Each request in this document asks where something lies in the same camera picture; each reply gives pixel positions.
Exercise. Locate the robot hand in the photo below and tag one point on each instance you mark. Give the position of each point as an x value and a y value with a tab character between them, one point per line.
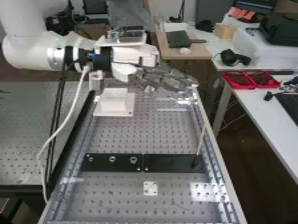
133	55

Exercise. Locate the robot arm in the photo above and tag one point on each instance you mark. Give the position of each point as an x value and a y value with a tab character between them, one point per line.
27	50

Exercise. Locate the black notebook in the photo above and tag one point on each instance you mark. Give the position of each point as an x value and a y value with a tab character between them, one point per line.
178	39

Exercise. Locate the white mouse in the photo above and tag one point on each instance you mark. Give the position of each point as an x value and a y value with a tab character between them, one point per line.
185	51

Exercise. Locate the small white box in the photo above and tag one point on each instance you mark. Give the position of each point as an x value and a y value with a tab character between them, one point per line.
116	103

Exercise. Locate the wooden desk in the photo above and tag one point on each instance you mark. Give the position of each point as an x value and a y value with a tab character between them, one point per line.
200	52

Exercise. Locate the black chair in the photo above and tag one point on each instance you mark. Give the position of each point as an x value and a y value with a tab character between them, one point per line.
95	6

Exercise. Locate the small wooden box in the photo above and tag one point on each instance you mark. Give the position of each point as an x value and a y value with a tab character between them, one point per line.
224	31

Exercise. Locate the black headphones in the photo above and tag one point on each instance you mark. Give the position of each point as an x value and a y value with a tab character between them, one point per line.
233	56

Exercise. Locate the red tray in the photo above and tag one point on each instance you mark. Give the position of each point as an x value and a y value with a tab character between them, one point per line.
237	80
266	79

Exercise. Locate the thin stick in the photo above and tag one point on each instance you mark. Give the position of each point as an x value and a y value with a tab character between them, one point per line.
201	140

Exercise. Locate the white desk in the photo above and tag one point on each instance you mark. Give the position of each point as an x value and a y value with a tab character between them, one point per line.
274	146
270	56

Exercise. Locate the black plate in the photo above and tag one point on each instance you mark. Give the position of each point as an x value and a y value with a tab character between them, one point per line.
173	163

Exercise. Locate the black bag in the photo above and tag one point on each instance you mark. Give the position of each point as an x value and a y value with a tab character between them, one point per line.
281	30

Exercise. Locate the black keyboard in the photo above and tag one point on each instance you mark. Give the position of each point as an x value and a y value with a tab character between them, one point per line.
290	106

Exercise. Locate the small white square block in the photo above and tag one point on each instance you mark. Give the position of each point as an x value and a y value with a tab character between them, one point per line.
151	188

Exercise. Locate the clear box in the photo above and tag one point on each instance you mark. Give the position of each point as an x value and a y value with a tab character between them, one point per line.
155	203

